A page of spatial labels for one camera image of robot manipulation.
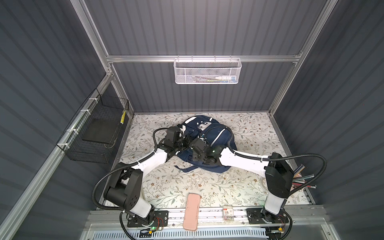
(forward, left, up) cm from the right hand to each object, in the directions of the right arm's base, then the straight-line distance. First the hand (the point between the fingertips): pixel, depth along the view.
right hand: (196, 154), depth 86 cm
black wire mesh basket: (-1, +51, +19) cm, 54 cm away
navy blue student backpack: (+12, -10, +5) cm, 16 cm away
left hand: (+6, -1, +5) cm, 8 cm away
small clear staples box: (-29, -16, -9) cm, 34 cm away
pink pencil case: (-31, +3, -8) cm, 32 cm away
